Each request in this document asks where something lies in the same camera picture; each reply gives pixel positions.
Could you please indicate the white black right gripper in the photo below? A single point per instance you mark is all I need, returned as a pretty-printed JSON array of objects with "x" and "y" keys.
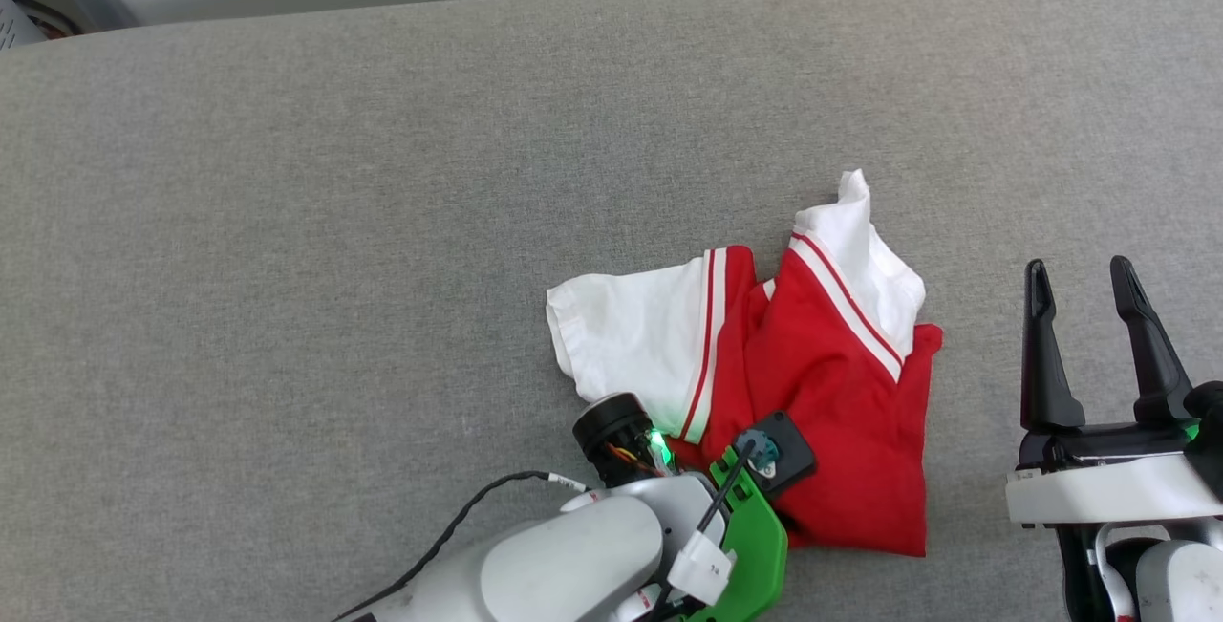
[{"x": 1108, "y": 493}]

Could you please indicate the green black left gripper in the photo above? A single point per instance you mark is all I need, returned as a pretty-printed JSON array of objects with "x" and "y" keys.
[{"x": 760, "y": 546}]

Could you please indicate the red and white garment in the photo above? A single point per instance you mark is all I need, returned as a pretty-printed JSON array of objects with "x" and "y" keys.
[{"x": 831, "y": 393}]

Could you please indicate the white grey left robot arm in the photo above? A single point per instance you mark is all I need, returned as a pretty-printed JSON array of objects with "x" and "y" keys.
[{"x": 573, "y": 555}]

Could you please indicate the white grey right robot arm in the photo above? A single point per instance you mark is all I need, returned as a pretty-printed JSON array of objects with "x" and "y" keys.
[{"x": 1180, "y": 584}]

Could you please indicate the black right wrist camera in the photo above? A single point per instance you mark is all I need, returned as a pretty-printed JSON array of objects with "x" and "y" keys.
[{"x": 1209, "y": 412}]

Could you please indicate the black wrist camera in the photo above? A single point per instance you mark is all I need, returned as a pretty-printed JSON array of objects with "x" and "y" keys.
[
  {"x": 1209, "y": 412},
  {"x": 611, "y": 431}
]

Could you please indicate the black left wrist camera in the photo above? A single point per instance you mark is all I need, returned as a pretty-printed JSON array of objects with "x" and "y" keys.
[{"x": 611, "y": 431}]

